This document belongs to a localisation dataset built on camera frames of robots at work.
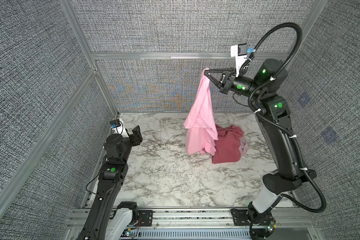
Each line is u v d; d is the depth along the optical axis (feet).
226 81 1.48
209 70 1.65
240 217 2.39
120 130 2.01
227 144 3.11
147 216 2.41
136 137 2.04
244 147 3.11
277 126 1.34
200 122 2.25
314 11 2.31
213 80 1.74
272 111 1.37
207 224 2.40
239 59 1.46
